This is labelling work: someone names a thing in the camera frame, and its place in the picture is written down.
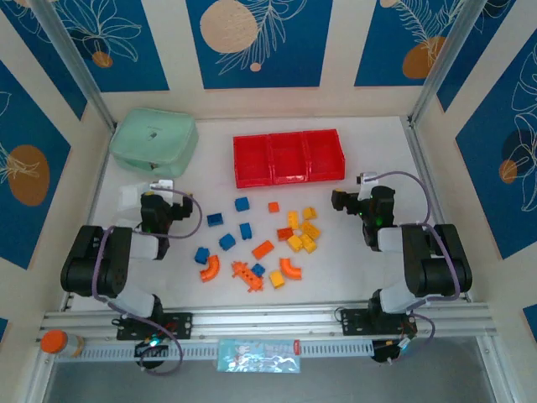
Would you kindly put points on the yellow lego brick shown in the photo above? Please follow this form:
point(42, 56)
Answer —
point(293, 218)
point(308, 244)
point(294, 242)
point(277, 279)
point(310, 213)
point(311, 230)

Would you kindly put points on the orange spiked lego piece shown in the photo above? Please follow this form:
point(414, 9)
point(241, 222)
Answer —
point(248, 277)

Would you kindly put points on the small orange lego brick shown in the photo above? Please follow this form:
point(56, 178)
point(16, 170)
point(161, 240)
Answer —
point(273, 207)

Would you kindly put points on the blue lego brick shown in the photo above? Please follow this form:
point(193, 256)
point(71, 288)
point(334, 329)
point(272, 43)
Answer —
point(246, 231)
point(201, 254)
point(227, 242)
point(215, 219)
point(257, 270)
point(242, 204)

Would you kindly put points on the orange capped bottle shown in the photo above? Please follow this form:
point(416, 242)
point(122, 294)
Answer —
point(54, 342)

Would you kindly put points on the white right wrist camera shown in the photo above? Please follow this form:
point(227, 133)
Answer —
point(367, 182)

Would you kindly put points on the clear plastic bag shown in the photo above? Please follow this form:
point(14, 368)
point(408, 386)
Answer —
point(128, 197)

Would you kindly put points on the aluminium frame rail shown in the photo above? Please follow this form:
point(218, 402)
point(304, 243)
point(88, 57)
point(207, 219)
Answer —
point(268, 321)

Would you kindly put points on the light blue printed packet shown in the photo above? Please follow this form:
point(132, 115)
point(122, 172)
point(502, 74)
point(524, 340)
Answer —
point(258, 357)

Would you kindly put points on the aluminium side rail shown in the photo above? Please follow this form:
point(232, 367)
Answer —
point(98, 184)
point(419, 168)

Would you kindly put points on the orange curved lego piece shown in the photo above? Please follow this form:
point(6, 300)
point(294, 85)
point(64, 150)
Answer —
point(292, 270)
point(213, 265)

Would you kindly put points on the mint green zipper pouch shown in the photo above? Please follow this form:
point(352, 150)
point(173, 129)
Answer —
point(153, 140)

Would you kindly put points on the aluminium frame post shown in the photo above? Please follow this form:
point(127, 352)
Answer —
point(75, 63)
point(449, 59)

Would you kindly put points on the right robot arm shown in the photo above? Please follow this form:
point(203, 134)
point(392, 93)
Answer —
point(436, 260)

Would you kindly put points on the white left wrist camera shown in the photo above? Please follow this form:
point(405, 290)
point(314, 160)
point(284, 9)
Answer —
point(163, 184)

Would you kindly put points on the long orange lego brick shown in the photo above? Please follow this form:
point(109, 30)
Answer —
point(263, 249)

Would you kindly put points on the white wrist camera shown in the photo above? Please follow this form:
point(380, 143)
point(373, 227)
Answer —
point(163, 184)
point(367, 182)

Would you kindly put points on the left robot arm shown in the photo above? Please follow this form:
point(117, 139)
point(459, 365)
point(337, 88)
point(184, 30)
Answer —
point(105, 260)

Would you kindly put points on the dark orange lego brick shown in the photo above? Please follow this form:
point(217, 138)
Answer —
point(285, 233)

